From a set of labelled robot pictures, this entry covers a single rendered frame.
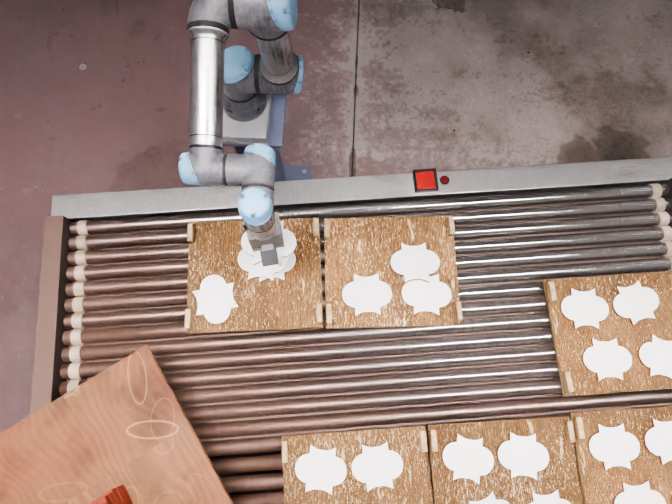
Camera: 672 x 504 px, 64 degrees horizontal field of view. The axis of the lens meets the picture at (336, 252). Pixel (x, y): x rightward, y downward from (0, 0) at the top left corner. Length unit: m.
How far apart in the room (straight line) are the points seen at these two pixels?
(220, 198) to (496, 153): 1.65
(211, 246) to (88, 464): 0.68
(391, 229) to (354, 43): 1.67
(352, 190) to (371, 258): 0.24
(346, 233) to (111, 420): 0.85
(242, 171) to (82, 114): 2.03
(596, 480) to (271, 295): 1.07
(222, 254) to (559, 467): 1.16
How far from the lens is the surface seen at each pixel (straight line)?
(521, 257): 1.79
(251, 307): 1.65
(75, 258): 1.86
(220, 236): 1.72
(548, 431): 1.73
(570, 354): 1.77
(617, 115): 3.32
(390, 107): 2.98
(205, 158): 1.28
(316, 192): 1.76
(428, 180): 1.79
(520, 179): 1.89
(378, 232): 1.70
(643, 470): 1.85
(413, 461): 1.64
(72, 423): 1.65
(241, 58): 1.74
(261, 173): 1.25
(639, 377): 1.85
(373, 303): 1.63
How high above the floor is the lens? 2.55
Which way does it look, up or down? 74 degrees down
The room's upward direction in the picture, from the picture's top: 3 degrees clockwise
